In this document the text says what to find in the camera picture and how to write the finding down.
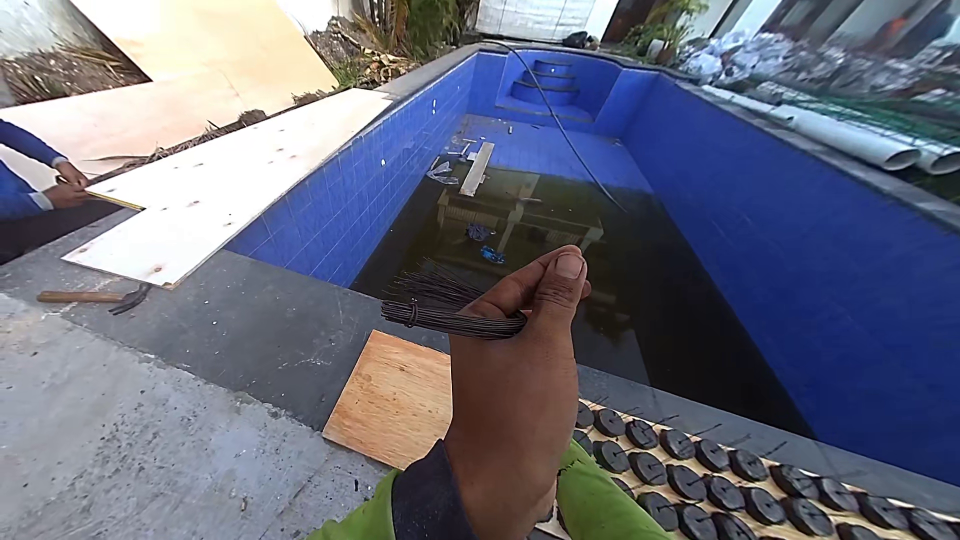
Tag person's left hand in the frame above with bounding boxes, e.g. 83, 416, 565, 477
446, 244, 593, 481

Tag bundle of dark wires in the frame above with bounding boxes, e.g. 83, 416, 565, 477
381, 259, 528, 341

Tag person's left forearm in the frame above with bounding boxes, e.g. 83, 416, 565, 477
306, 439, 560, 540

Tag narrow wooden plank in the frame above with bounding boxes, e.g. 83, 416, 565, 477
459, 141, 495, 198

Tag blue tiled swimming pool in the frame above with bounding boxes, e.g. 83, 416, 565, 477
223, 46, 960, 487

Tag plywood board under spacers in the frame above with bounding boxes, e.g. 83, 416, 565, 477
534, 399, 960, 540

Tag square brown plywood piece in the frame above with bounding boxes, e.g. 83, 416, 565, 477
322, 330, 454, 471

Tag rows of black round spacers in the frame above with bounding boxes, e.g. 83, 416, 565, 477
573, 400, 960, 540

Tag green potted plant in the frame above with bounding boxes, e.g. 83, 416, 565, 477
624, 0, 709, 64

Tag white gate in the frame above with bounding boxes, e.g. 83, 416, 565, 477
474, 0, 618, 43

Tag green leafy plants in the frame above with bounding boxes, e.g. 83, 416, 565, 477
352, 0, 481, 72

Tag white plastic pipe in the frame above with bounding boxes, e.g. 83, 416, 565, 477
700, 84, 921, 172
756, 81, 960, 177

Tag pile of plastic bags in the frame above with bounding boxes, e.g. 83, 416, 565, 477
678, 30, 960, 106

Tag long pale plywood board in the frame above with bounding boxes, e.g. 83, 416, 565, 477
62, 88, 395, 291

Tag green netting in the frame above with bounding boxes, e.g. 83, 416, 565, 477
795, 90, 960, 151

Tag large tan plywood sheet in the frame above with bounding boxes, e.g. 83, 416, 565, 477
0, 73, 249, 192
69, 0, 340, 99

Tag long black hose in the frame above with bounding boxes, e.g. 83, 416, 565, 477
480, 40, 625, 213

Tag hammer with wooden handle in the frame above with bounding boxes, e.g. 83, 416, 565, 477
36, 282, 153, 316

